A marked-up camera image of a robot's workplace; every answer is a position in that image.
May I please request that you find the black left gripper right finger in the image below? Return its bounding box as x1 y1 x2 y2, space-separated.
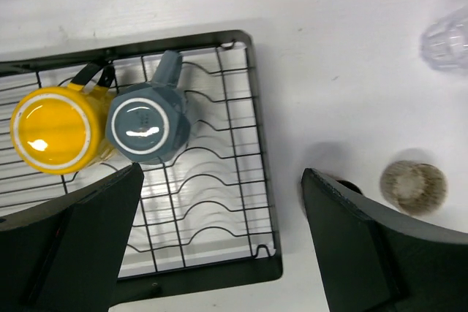
301 169 467 311

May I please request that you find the brown mug black inside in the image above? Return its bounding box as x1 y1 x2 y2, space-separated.
336 179 363 194

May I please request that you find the black wire dish rack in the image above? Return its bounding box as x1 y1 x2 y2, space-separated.
1 30 282 308

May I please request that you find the grey-blue ceramic mug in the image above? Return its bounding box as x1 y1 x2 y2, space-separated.
105 50 192 165

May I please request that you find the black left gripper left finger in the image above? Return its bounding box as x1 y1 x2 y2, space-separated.
1 164 144 311

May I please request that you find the beige speckled cup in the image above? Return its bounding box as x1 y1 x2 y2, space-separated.
380 160 448 216

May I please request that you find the yellow mug black handle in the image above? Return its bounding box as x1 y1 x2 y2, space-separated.
10 60 116 175

